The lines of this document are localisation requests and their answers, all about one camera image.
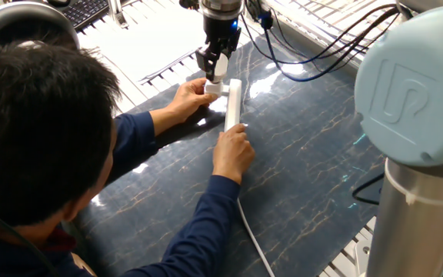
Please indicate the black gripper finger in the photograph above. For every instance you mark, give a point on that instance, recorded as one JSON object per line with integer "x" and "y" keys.
{"x": 232, "y": 46}
{"x": 208, "y": 63}

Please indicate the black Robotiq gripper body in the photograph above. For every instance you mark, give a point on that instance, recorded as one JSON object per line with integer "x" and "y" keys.
{"x": 221, "y": 32}

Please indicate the white LED bulb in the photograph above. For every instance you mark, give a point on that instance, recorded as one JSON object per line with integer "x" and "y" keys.
{"x": 221, "y": 67}

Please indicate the white power strip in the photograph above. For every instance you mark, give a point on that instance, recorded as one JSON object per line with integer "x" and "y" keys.
{"x": 233, "y": 104}

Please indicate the right forearm blue sleeve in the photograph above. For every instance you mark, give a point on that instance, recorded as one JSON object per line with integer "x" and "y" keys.
{"x": 194, "y": 234}

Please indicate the left forearm blue sleeve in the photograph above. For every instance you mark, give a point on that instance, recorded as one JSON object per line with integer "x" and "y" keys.
{"x": 133, "y": 144}

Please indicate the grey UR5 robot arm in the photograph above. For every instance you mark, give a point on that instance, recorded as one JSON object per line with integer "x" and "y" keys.
{"x": 414, "y": 92}

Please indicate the person's left hand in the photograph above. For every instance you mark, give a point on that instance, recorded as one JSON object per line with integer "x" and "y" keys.
{"x": 186, "y": 102}

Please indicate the person's right hand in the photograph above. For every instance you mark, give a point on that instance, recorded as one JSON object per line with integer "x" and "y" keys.
{"x": 232, "y": 154}

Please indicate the white paper stack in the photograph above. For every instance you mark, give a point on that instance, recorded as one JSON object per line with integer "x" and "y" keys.
{"x": 148, "y": 42}

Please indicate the dark blue marble mat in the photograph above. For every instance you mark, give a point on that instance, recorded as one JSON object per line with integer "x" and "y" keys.
{"x": 306, "y": 146}

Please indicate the black keyboard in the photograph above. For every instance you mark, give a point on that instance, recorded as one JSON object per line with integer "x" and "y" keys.
{"x": 85, "y": 11}

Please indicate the aluminium post with bracket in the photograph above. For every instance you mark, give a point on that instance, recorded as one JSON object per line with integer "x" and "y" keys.
{"x": 115, "y": 11}

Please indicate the aluminium corner bracket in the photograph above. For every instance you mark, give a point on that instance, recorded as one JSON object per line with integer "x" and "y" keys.
{"x": 360, "y": 255}

